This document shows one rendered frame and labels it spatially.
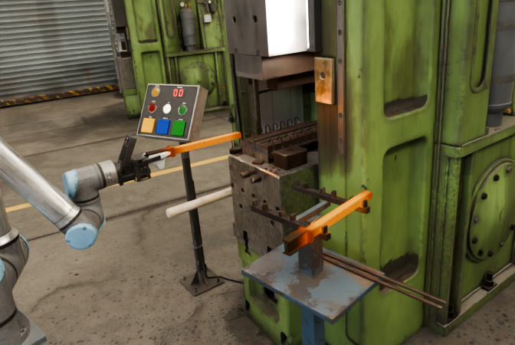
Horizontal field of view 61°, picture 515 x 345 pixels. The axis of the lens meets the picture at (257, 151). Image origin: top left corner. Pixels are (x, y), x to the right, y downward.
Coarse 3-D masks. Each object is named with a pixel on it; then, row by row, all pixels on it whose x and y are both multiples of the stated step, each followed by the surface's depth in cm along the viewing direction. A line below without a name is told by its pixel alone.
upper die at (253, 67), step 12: (240, 60) 183; (252, 60) 175; (264, 60) 171; (276, 60) 174; (288, 60) 178; (300, 60) 182; (312, 60) 186; (240, 72) 185; (252, 72) 177; (264, 72) 172; (276, 72) 176; (288, 72) 180; (300, 72) 183
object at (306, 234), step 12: (360, 192) 144; (348, 204) 136; (360, 204) 139; (324, 216) 130; (336, 216) 130; (300, 228) 122; (312, 228) 123; (288, 240) 116; (300, 240) 120; (312, 240) 121; (288, 252) 117
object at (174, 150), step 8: (216, 136) 176; (224, 136) 176; (232, 136) 178; (240, 136) 180; (184, 144) 168; (192, 144) 168; (200, 144) 170; (208, 144) 172; (152, 152) 160; (160, 152) 161; (176, 152) 165
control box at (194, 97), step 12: (156, 84) 226; (168, 84) 223; (156, 96) 224; (168, 96) 221; (192, 96) 213; (204, 96) 217; (144, 108) 227; (156, 108) 223; (192, 108) 212; (204, 108) 218; (156, 120) 221; (180, 120) 214; (192, 120) 211; (192, 132) 212
